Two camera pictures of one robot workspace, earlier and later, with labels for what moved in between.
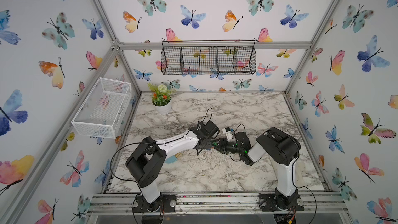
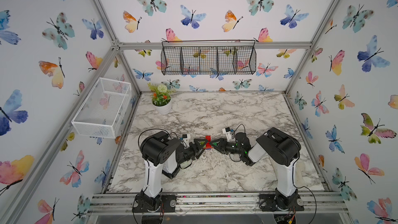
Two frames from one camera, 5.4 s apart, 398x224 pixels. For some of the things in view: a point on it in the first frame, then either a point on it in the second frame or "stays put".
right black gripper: x=222 y=144 stays put
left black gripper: x=209 y=145 to x=195 y=151
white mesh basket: x=103 y=108 stays put
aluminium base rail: x=123 y=203 stays put
